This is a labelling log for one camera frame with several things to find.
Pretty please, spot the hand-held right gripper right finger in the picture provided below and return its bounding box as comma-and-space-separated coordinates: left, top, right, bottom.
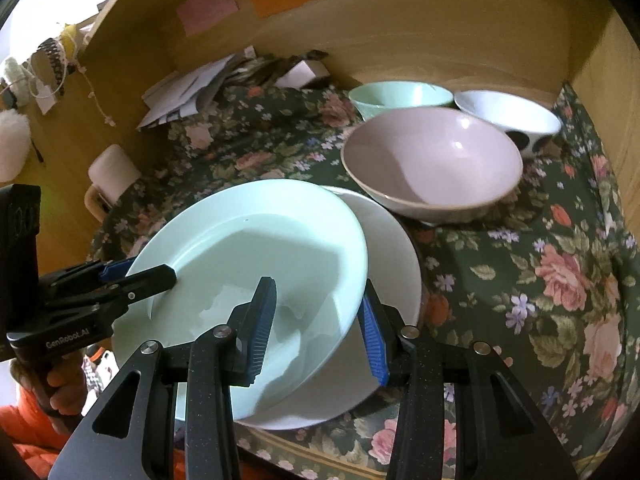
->
357, 280, 581, 480

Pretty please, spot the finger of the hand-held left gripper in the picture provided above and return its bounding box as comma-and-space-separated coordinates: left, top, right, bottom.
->
92, 263, 179, 317
49, 257, 138, 292

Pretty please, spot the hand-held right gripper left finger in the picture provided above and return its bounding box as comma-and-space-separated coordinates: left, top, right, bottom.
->
47, 276, 278, 480

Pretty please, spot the white plate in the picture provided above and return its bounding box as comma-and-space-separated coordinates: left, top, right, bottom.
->
235, 186, 422, 431

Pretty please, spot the light green plate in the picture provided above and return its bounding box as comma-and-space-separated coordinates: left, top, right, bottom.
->
112, 179, 370, 421

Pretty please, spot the pink bowl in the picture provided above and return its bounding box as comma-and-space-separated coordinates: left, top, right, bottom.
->
341, 110, 524, 223

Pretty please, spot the light green bowl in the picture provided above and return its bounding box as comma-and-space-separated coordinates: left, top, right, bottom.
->
348, 81, 454, 120

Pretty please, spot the white black-dotted bowl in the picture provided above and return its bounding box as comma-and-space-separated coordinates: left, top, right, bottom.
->
454, 90, 562, 153

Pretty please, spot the person's left forearm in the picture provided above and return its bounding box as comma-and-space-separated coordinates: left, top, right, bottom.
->
0, 385, 76, 480

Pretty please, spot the person's left hand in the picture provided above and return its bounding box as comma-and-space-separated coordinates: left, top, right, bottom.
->
10, 352, 89, 436

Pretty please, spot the white cylindrical cup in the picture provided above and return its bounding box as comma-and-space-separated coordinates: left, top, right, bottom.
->
88, 144, 142, 196

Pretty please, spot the floral tablecloth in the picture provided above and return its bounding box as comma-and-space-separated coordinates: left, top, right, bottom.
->
90, 82, 640, 480

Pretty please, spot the white fluffy pompom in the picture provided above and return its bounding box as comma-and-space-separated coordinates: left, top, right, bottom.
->
0, 110, 32, 183

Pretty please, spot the white paper tag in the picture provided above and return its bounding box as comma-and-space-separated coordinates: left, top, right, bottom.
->
35, 85, 56, 116

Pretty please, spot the stack of white papers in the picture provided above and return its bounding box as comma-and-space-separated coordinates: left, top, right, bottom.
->
137, 46, 258, 131

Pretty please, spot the patterned headband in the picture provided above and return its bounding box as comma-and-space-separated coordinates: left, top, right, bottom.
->
30, 37, 68, 86

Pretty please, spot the pile of printed cards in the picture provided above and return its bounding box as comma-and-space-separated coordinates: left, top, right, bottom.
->
225, 50, 331, 91

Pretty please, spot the beige ring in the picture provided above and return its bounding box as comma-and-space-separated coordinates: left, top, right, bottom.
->
84, 185, 113, 222

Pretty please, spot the white bead string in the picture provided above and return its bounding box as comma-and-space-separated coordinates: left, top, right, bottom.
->
75, 57, 117, 127

